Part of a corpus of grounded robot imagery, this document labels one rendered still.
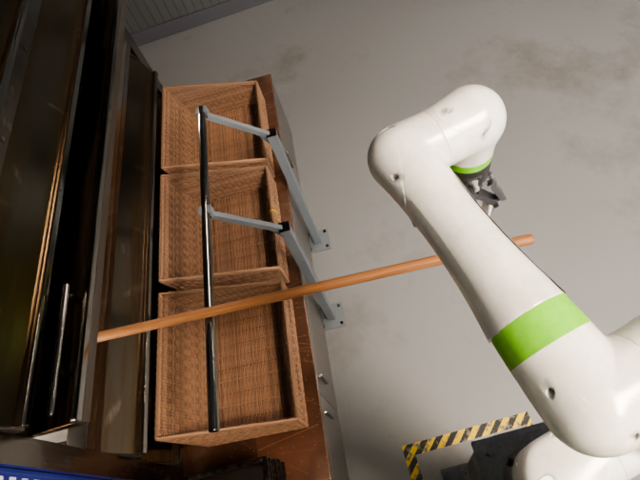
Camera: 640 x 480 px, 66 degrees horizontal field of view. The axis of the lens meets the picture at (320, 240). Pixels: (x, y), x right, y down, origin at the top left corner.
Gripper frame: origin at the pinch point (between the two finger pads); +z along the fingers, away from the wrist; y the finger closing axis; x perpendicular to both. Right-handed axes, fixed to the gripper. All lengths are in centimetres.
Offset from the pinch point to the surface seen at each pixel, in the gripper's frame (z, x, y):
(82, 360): 7, -3, -93
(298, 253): 74, 44, -43
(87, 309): 8, 10, -92
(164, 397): 69, 1, -101
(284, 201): 94, 85, -46
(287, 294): 29, 8, -45
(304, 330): 92, 19, -50
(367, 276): 28.3, 6.3, -21.2
